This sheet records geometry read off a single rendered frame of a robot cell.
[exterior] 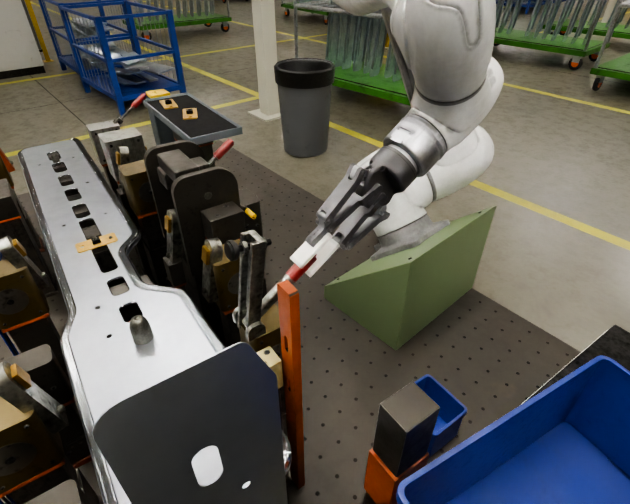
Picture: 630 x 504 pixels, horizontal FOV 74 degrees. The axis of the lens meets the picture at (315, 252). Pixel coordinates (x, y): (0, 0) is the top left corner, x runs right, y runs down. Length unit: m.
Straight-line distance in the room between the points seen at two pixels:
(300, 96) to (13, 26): 4.84
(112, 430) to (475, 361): 0.97
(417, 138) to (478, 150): 0.57
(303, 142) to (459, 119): 3.10
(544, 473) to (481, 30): 0.53
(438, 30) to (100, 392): 0.67
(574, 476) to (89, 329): 0.75
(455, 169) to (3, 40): 6.89
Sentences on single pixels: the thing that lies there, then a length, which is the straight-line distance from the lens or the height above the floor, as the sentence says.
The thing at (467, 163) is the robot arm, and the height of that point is 1.06.
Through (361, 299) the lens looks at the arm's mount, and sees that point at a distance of 1.11.
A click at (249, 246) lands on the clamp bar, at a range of 0.58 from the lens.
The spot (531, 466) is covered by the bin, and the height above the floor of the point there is 1.03.
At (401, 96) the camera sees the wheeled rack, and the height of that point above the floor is 0.27.
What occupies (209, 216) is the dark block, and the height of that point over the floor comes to 1.12.
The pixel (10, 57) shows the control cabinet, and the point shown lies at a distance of 7.57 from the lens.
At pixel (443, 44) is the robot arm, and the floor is 1.44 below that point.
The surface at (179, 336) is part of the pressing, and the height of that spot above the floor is 1.00.
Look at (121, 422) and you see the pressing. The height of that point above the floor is 1.32.
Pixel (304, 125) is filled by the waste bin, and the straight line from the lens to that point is 3.68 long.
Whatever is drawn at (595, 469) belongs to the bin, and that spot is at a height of 1.03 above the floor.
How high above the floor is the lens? 1.54
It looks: 37 degrees down
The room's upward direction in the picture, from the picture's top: straight up
